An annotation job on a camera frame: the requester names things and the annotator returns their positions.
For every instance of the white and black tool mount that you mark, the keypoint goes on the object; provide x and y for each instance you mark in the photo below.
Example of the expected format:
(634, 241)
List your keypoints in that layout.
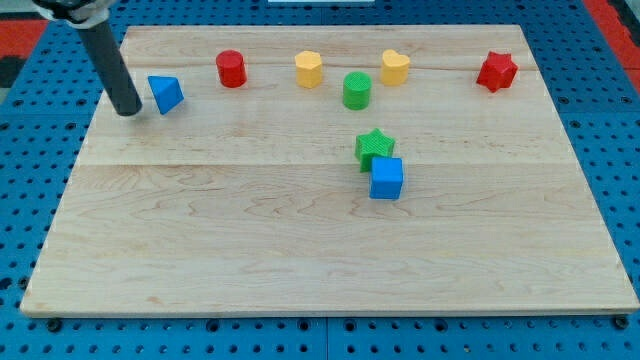
(79, 14)

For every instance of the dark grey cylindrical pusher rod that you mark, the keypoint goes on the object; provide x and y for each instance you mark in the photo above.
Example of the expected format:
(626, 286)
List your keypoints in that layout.
(103, 51)

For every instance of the blue triangle block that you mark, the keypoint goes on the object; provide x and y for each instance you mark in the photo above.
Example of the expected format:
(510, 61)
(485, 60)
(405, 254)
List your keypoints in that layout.
(166, 91)

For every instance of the red cylinder block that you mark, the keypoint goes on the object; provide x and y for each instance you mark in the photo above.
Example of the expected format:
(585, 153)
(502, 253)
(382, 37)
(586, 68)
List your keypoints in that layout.
(231, 68)

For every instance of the yellow hexagon block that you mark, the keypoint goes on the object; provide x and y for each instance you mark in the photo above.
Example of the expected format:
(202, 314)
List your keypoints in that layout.
(309, 71)

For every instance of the light wooden board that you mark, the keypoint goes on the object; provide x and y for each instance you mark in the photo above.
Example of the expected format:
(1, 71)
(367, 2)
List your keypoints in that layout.
(250, 202)

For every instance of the green cylinder block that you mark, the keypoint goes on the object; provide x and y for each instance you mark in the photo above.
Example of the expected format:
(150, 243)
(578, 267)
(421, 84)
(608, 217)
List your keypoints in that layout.
(356, 90)

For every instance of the green star block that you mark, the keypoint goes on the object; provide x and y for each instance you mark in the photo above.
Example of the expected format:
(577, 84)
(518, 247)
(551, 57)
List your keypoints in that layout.
(370, 145)

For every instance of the yellow heart block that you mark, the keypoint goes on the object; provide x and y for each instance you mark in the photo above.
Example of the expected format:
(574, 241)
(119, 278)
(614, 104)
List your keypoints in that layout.
(394, 68)

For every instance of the blue cube block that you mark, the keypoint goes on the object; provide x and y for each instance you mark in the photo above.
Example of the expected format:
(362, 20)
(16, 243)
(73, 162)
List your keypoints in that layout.
(386, 178)

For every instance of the red star block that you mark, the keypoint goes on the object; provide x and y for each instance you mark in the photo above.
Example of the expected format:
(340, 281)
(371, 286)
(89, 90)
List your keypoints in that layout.
(497, 71)

